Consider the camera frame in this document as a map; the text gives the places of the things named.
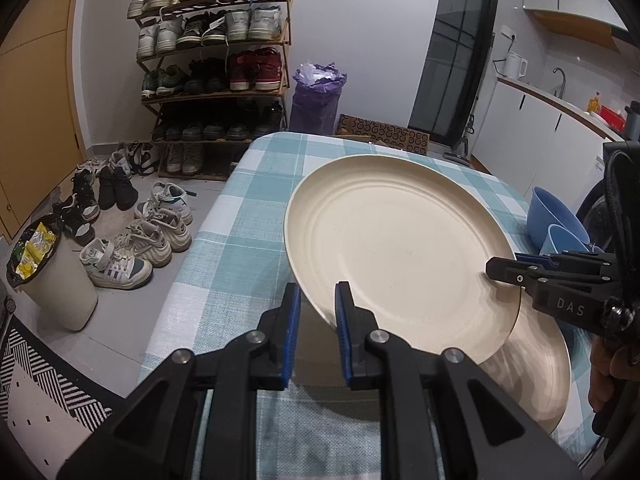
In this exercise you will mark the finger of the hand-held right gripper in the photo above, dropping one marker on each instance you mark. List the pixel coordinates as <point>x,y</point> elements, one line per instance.
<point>535,260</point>
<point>507,270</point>

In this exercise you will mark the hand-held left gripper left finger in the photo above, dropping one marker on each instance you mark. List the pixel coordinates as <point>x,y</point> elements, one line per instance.
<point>291,340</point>

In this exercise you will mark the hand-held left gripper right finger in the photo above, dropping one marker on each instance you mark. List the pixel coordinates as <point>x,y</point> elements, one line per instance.
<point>345,340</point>

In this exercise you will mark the large blue bowl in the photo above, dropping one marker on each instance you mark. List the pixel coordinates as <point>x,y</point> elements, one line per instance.
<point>562,241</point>

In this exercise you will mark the cream round plate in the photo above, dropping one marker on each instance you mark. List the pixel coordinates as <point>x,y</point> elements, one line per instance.
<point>535,380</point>
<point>400,250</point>

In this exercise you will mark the person's right hand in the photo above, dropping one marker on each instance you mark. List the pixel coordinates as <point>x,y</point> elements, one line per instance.
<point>602,385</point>

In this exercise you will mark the white washing machine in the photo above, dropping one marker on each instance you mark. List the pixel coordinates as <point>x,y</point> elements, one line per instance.
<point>595,215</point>

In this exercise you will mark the teal checked tablecloth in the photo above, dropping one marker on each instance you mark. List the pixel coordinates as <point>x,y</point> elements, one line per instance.
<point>235,270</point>

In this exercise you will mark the white base cabinets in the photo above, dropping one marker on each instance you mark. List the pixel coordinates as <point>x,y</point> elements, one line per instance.
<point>520,135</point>

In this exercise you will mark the grey stick vacuum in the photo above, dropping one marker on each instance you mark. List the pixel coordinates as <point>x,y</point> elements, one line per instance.
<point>462,147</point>

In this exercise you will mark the red box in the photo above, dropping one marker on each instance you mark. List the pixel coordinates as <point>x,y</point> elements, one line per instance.
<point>612,119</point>

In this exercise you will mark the yellow soap bottle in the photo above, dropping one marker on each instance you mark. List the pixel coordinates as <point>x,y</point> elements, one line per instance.
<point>593,105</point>

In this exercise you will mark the black pressure cooker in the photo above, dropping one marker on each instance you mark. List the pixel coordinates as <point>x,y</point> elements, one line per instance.
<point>634,120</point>

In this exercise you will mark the scattered sneakers pile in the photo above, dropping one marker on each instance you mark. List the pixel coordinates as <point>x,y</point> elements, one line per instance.
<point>150,230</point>

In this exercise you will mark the metal kitchen faucet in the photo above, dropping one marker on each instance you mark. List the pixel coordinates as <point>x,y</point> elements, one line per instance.
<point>563,80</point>

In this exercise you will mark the patterned cardboard box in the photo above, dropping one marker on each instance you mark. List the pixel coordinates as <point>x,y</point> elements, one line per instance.
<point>385,134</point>

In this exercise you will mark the white electric kettle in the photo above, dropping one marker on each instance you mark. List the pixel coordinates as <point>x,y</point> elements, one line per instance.
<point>514,66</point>

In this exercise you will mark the black glass door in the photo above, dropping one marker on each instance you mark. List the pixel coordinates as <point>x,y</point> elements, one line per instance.
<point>450,50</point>

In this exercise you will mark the cream trash bin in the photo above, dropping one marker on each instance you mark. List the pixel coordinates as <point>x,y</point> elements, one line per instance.
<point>62,295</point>

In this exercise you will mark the purple plastic bag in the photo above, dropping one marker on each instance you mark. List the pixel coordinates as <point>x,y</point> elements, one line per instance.
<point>315,105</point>

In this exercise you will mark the black white striped rug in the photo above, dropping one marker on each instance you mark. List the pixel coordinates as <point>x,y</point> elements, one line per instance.
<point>45,385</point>

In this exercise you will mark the yellow snack wrappers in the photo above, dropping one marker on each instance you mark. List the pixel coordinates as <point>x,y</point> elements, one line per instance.
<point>30,255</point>

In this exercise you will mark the wooden shoe rack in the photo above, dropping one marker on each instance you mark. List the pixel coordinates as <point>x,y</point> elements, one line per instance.
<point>285,60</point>

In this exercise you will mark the rows of assorted shoes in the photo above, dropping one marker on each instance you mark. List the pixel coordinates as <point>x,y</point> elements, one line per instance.
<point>245,25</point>

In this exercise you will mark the yellow wooden door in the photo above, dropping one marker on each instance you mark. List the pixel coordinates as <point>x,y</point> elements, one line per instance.
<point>35,85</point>

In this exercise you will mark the white wall socket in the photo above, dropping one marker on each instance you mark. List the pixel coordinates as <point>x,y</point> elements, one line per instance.
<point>507,31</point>

